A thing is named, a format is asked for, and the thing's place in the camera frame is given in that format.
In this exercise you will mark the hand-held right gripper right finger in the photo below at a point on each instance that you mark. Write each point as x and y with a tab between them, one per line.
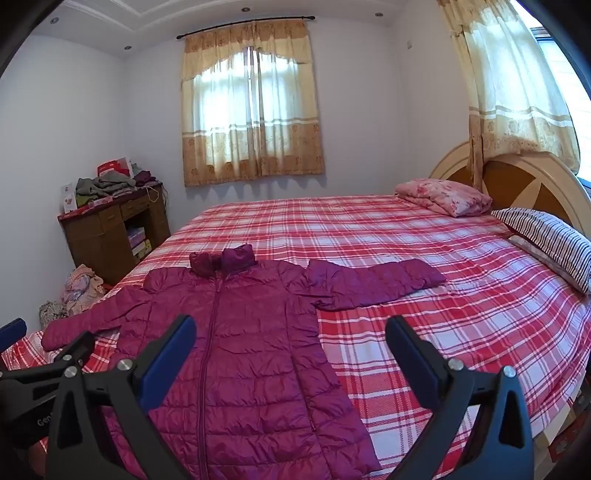
407	353

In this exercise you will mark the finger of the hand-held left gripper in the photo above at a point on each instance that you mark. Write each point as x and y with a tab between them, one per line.
78	348
11	331

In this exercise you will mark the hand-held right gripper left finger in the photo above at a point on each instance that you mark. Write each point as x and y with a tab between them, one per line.
170	353

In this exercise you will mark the magenta puffer jacket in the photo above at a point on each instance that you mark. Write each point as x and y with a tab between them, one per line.
258	332

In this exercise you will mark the pink floral clothes pile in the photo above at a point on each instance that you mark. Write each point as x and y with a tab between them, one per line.
83	288

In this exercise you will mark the grey clothes pile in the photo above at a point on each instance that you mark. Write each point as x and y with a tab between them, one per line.
104	184

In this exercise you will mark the purple folded clothes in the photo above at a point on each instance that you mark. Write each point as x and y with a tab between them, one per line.
145	177

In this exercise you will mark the grey floral cloth pile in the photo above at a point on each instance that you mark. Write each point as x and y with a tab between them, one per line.
53	314

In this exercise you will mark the bed with red plaid sheet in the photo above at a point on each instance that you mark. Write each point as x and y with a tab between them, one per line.
461	323

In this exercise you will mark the brown wooden desk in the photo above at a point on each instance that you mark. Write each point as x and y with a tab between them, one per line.
97	240

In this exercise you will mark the stack of boxes in desk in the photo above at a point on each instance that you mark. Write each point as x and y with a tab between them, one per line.
138	242

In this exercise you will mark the red flat box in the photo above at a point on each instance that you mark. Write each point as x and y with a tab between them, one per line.
87	207

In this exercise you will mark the white printed box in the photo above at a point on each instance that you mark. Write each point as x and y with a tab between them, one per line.
69	198

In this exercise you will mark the green cloth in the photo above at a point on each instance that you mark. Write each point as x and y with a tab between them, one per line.
87	200

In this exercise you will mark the white floral pillow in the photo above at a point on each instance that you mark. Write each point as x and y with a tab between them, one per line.
531	251

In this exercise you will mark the pink floral folded quilt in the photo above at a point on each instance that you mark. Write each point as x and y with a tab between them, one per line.
443	196

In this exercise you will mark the red cardboard box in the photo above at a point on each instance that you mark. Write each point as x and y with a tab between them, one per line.
567	445

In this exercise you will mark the red and white box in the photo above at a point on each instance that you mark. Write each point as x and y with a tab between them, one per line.
113	167

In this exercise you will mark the striped pillow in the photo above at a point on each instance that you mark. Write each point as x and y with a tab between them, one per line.
554	240

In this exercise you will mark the cream wooden headboard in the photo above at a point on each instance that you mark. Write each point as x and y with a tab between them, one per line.
512	184

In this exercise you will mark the beige patterned window curtain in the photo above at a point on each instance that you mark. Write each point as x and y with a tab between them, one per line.
251	115

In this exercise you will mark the long beige patterned curtain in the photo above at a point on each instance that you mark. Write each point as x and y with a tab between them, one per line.
508	92

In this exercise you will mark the black curtain rod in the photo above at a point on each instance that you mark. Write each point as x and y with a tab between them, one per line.
207	30

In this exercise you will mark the window frame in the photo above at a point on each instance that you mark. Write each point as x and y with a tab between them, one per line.
556	55

